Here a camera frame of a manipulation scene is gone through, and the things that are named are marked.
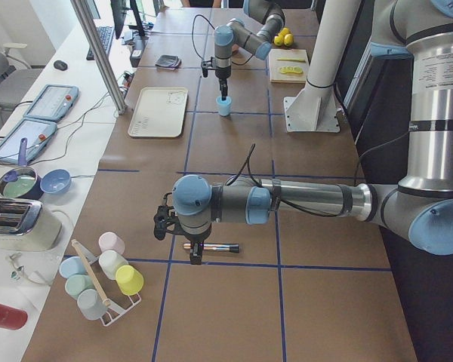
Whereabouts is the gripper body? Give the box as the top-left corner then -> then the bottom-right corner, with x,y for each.
180,222 -> 211,244
215,66 -> 231,80

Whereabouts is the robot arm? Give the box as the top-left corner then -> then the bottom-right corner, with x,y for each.
211,1 -> 285,101
154,1 -> 453,265

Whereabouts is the yellow cup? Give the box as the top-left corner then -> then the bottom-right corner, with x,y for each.
116,265 -> 144,296

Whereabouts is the white cup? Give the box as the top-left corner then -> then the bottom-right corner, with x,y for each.
98,250 -> 128,280

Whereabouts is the white cup rack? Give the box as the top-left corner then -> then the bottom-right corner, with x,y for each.
70,239 -> 142,327

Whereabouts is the pink cup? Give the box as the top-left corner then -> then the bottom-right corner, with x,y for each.
98,232 -> 125,255

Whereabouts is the grey blue cup on rack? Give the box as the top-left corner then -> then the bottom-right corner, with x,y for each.
77,289 -> 107,321

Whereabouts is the green cup on rack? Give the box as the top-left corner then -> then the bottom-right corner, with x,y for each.
65,274 -> 94,300

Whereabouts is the light blue cup on rack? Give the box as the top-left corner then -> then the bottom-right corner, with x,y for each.
59,256 -> 87,279

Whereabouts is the wooden cutting board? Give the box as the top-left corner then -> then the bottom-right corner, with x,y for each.
268,49 -> 310,84

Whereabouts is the folded grey cloth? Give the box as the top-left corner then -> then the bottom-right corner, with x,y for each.
155,54 -> 182,71

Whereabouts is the yellow plastic knife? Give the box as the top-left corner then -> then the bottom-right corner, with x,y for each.
277,57 -> 307,63

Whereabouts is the lemon slices row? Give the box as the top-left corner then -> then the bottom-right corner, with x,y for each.
278,66 -> 304,75

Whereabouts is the yellow lemon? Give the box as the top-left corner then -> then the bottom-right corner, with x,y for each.
279,27 -> 291,36
283,33 -> 294,48
273,35 -> 284,47

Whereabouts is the cream bear tray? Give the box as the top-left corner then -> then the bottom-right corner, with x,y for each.
128,87 -> 188,138

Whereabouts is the black keyboard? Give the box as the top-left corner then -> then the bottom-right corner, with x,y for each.
96,26 -> 115,55

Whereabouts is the blue bowl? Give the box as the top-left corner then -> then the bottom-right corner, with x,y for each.
40,169 -> 72,195

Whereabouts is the computer mouse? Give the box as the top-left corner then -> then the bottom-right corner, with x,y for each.
53,60 -> 68,71

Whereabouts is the teach pendant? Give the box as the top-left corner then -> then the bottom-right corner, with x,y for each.
0,118 -> 57,164
24,84 -> 79,122

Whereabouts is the blue saucepan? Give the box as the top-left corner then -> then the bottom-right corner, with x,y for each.
0,138 -> 43,200

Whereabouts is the cream toaster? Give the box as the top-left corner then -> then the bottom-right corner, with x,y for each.
0,198 -> 62,252

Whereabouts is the red bottle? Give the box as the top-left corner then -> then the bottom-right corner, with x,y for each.
0,303 -> 28,330

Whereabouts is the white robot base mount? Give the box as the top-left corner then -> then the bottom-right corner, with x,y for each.
284,1 -> 349,133

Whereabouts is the aluminium frame post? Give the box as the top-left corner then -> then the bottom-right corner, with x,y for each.
71,0 -> 127,115

